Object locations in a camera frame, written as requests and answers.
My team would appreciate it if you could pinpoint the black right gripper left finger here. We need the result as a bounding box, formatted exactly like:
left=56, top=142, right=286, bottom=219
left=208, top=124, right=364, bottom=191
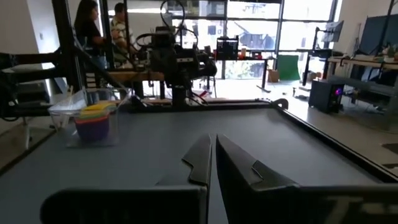
left=154, top=133, right=214, bottom=187

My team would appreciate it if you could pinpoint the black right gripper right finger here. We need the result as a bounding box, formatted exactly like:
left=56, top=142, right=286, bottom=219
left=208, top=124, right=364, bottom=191
left=215, top=133, right=302, bottom=224

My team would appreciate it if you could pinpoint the purple measuring cup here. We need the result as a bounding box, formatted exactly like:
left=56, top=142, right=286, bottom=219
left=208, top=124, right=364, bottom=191
left=74, top=121, right=111, bottom=142

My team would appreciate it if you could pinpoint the monitor on arm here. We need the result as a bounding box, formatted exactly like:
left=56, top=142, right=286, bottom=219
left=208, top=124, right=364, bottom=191
left=321, top=20, right=345, bottom=44

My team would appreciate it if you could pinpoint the clear plastic basket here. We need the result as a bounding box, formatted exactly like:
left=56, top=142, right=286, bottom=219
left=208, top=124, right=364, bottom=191
left=48, top=88, right=131, bottom=147

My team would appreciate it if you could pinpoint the black monitor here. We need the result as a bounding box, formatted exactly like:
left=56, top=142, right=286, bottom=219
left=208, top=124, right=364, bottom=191
left=216, top=36, right=239, bottom=61

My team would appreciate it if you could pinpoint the person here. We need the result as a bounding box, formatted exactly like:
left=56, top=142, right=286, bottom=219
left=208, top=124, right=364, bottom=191
left=73, top=0, right=108, bottom=71
left=110, top=2, right=137, bottom=68

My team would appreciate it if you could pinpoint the black standing desk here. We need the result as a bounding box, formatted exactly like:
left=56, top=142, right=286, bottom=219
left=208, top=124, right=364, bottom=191
left=214, top=57, right=274, bottom=93

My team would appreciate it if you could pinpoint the cardboard box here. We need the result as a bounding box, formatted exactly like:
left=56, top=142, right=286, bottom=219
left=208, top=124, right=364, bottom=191
left=267, top=68, right=280, bottom=83

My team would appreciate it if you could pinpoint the green panel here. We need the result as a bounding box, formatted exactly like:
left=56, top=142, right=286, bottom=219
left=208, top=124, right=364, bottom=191
left=276, top=54, right=301, bottom=81

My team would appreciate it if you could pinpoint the black computer tower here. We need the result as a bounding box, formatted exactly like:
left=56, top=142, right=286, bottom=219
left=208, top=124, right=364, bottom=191
left=308, top=80, right=345, bottom=114

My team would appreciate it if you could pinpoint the light wooden desk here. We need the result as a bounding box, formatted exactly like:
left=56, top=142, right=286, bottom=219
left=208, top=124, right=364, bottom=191
left=328, top=55, right=398, bottom=94

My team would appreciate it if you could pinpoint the large dark display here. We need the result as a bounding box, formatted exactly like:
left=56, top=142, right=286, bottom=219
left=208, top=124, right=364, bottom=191
left=357, top=14, right=398, bottom=57

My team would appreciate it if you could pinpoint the black diagonal frame brace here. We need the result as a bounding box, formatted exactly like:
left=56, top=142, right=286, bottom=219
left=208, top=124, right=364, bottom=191
left=73, top=43, right=127, bottom=91

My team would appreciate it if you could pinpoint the black vertical frame post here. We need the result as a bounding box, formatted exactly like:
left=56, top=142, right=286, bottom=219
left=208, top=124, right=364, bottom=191
left=51, top=0, right=82, bottom=93

